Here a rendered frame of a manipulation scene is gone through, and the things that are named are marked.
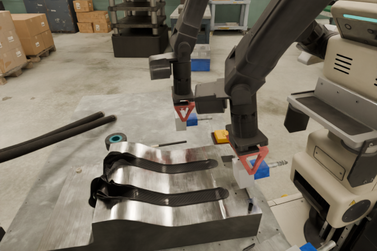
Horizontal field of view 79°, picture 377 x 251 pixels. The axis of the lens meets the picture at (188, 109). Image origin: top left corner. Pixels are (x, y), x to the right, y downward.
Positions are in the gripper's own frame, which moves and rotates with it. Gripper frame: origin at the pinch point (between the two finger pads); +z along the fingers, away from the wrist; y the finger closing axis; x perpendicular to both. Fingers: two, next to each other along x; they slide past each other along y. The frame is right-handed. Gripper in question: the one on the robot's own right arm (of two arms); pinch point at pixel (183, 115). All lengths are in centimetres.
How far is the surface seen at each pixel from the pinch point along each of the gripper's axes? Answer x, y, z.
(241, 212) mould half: 9.0, 35.2, 6.0
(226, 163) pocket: 11.4, 16.2, 8.8
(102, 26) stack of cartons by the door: -146, -633, 78
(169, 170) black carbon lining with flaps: -6.4, 18.3, 7.0
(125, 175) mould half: -17.7, 23.8, 1.5
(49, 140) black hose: -44.9, 0.3, 4.9
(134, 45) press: -45, -383, 72
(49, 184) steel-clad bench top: -43.9, 10.8, 14.5
